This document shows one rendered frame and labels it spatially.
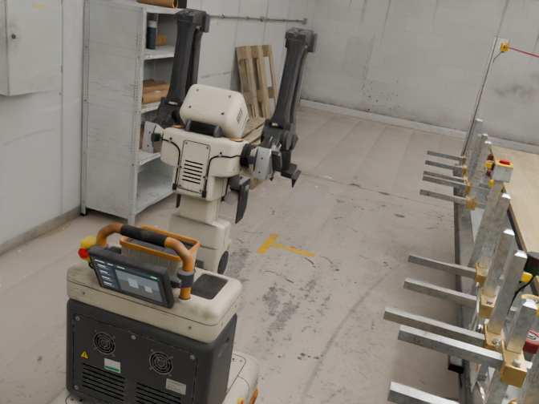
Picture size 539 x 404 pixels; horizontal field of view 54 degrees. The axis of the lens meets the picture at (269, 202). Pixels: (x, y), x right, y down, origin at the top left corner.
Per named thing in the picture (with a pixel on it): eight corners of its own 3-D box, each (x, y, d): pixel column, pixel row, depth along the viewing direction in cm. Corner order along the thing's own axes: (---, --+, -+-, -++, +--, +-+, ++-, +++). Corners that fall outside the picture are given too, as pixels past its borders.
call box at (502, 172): (490, 180, 216) (496, 163, 213) (489, 176, 223) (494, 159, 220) (508, 184, 214) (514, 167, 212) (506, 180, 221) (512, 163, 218)
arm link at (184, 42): (172, 2, 194) (196, 6, 192) (188, 9, 207) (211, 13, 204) (155, 121, 204) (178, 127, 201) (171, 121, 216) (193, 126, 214)
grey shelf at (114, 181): (79, 215, 395) (83, -3, 340) (143, 183, 476) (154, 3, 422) (131, 230, 384) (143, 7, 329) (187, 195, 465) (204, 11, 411)
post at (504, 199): (465, 305, 210) (501, 194, 193) (465, 300, 213) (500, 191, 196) (475, 308, 209) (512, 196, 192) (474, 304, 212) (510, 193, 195)
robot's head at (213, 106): (230, 125, 178) (245, 90, 183) (174, 113, 183) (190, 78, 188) (237, 147, 191) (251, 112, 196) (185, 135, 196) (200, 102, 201)
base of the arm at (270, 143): (247, 147, 184) (279, 155, 181) (255, 131, 188) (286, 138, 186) (249, 163, 192) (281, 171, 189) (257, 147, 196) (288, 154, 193)
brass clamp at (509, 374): (496, 381, 128) (503, 364, 126) (492, 350, 140) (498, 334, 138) (524, 389, 126) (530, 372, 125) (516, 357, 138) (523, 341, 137)
